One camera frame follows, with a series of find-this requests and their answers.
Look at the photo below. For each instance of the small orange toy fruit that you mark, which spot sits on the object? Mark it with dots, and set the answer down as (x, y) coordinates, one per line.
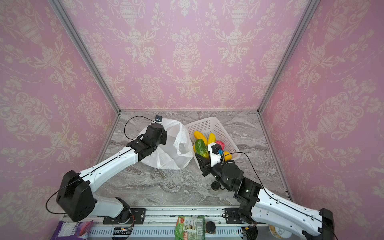
(227, 156)

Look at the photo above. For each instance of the white plastic bag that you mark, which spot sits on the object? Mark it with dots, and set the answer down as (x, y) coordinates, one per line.
(178, 150)

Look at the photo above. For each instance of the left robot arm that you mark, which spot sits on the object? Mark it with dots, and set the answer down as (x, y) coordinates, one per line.
(76, 194)

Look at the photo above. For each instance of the dark jar on rail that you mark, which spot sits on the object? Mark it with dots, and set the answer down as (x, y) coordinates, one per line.
(210, 227)

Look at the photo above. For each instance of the white plastic basket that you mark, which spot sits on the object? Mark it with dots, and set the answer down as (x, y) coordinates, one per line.
(212, 125)

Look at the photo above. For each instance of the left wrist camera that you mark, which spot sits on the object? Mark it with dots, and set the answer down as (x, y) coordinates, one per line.
(158, 119)

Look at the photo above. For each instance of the red toy apple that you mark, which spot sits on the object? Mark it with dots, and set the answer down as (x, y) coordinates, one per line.
(221, 144)

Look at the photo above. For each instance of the white lid tin can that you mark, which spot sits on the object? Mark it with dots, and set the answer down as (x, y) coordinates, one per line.
(279, 233)

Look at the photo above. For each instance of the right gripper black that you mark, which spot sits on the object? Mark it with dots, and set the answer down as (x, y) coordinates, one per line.
(205, 167)

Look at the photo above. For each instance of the aluminium corner post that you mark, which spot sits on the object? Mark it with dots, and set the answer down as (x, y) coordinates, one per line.
(75, 36)
(296, 37)

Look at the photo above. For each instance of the purple snack packet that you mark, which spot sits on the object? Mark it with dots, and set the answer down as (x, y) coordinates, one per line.
(72, 231)

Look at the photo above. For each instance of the yellow toy lemon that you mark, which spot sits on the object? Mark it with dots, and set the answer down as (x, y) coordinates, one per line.
(211, 139)

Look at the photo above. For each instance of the right aluminium corner post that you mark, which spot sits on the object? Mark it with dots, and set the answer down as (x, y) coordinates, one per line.
(296, 37)

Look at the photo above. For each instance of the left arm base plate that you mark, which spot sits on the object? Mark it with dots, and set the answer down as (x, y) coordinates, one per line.
(134, 216)

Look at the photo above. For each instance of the green snack packet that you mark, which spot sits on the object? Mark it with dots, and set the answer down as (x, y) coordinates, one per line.
(190, 228)

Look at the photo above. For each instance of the left aluminium corner post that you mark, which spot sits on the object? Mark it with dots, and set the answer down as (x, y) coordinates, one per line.
(75, 36)

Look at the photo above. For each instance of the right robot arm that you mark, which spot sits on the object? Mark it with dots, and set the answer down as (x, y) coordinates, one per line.
(260, 205)

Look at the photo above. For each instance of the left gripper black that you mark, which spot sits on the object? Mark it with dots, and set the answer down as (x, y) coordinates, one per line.
(164, 134)

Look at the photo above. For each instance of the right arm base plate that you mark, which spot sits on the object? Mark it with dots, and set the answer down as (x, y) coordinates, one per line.
(234, 216)

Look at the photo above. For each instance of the orange toy mango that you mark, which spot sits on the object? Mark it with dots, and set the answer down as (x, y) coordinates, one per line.
(199, 136)

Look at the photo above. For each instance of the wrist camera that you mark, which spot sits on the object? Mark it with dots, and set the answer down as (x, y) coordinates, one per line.
(158, 119)
(216, 153)

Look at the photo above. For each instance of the aluminium front rail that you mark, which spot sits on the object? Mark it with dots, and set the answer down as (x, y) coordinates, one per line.
(160, 223)

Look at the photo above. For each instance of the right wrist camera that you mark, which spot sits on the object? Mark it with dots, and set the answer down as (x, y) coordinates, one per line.
(216, 153)

